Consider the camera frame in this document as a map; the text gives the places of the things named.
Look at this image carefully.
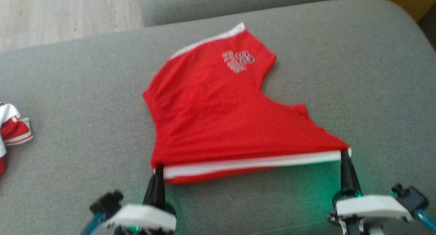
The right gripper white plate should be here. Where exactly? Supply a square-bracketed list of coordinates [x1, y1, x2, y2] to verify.
[327, 149, 413, 235]

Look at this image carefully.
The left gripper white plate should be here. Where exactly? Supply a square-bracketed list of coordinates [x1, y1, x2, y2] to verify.
[103, 164, 177, 235]

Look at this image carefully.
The red shorts white waistband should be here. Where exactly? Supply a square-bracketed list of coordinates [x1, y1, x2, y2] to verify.
[142, 22, 352, 185]

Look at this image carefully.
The red basketball jersey number 23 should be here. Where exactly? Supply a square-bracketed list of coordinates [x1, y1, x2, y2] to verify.
[0, 102, 34, 177]

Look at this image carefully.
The large grey sofa seat cushion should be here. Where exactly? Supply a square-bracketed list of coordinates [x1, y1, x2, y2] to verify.
[0, 0, 436, 235]

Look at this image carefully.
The yellow-brown cardboard box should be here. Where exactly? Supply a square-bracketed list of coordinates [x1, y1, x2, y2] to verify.
[337, 0, 436, 21]

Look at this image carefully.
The small grey sofa cushion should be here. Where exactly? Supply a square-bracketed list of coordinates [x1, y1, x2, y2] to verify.
[138, 0, 338, 27]

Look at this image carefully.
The left blue-plug camera cable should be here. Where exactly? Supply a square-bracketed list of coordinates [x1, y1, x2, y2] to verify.
[81, 212, 107, 235]

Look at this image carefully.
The blue-plug camera cable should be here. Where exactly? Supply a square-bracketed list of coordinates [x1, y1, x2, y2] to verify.
[81, 212, 107, 235]
[415, 209, 436, 231]

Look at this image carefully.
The right blue-plug camera cable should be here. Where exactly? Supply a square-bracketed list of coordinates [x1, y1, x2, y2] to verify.
[415, 209, 436, 231]

